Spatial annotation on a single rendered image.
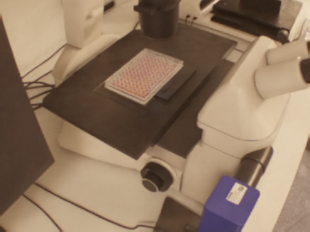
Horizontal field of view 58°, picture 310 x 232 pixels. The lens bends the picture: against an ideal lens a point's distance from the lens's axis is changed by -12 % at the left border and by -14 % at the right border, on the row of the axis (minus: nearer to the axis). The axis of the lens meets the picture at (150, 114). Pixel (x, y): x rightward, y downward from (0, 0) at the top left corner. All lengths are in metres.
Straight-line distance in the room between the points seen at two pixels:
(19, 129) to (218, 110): 0.27
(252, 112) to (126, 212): 0.33
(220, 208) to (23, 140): 0.28
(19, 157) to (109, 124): 0.16
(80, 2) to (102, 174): 0.36
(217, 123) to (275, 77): 0.11
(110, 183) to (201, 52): 0.33
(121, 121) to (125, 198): 0.21
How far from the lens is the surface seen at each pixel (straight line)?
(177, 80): 0.56
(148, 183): 0.60
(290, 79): 0.42
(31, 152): 0.46
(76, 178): 0.70
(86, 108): 0.53
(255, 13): 1.13
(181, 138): 0.50
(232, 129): 0.45
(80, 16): 0.62
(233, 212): 0.41
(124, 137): 0.48
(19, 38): 1.02
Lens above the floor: 1.31
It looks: 45 degrees down
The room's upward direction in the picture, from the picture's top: 2 degrees counter-clockwise
